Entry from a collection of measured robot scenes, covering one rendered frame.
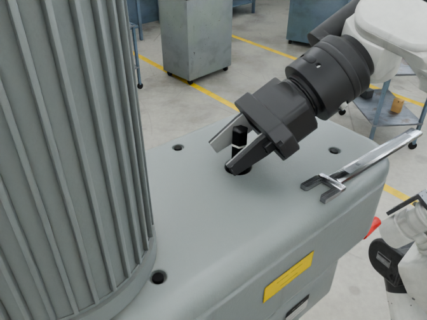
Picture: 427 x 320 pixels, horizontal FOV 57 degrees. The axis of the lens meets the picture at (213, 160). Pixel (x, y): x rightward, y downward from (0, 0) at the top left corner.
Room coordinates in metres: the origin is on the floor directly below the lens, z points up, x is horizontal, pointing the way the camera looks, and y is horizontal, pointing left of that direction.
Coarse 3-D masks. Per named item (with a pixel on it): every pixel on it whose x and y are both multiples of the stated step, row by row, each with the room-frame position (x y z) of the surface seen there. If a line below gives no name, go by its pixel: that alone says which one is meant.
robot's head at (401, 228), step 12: (396, 216) 0.61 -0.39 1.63; (408, 216) 0.59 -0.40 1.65; (420, 216) 0.57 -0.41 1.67; (384, 228) 0.60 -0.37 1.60; (396, 228) 0.58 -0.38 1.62; (408, 228) 0.57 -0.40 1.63; (420, 228) 0.56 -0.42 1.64; (384, 240) 0.58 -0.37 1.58; (396, 240) 0.57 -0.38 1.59; (408, 240) 0.57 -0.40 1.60; (420, 240) 0.56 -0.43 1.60; (420, 252) 0.55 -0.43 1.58
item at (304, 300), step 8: (336, 264) 0.41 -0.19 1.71; (328, 272) 0.40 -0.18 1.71; (320, 280) 0.38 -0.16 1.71; (328, 280) 0.40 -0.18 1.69; (304, 288) 0.36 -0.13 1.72; (312, 288) 0.37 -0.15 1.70; (320, 288) 0.39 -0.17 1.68; (328, 288) 0.40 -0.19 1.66; (296, 296) 0.35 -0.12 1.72; (304, 296) 0.36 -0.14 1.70; (312, 296) 0.38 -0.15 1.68; (320, 296) 0.39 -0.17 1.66; (288, 304) 0.34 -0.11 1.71; (296, 304) 0.35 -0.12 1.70; (304, 304) 0.36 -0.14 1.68; (312, 304) 0.38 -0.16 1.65; (280, 312) 0.33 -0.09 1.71; (288, 312) 0.34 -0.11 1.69; (296, 312) 0.35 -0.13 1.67; (304, 312) 0.37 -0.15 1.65
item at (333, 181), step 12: (408, 132) 0.51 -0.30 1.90; (420, 132) 0.51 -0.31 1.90; (384, 144) 0.48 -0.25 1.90; (396, 144) 0.48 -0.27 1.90; (372, 156) 0.44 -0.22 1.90; (384, 156) 0.45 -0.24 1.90; (348, 168) 0.42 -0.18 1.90; (360, 168) 0.42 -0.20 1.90; (312, 180) 0.39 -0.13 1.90; (324, 180) 0.39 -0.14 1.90; (336, 180) 0.39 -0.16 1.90; (348, 180) 0.40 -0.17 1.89; (324, 192) 0.37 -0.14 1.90; (336, 192) 0.37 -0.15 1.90
